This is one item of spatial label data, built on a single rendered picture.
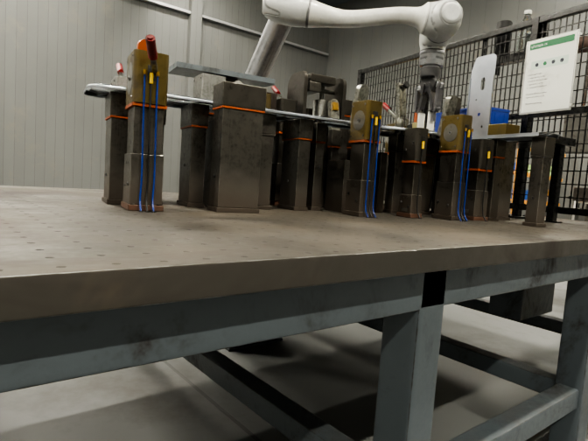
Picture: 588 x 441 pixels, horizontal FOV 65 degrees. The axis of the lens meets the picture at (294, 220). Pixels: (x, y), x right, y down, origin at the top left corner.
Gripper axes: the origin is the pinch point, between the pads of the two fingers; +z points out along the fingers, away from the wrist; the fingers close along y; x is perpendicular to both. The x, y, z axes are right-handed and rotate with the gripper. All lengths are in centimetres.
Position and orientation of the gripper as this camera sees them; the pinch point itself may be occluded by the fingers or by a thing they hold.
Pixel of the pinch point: (425, 122)
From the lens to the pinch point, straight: 186.3
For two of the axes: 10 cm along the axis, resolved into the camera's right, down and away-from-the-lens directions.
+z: -0.7, 9.9, 0.8
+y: 4.7, 1.1, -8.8
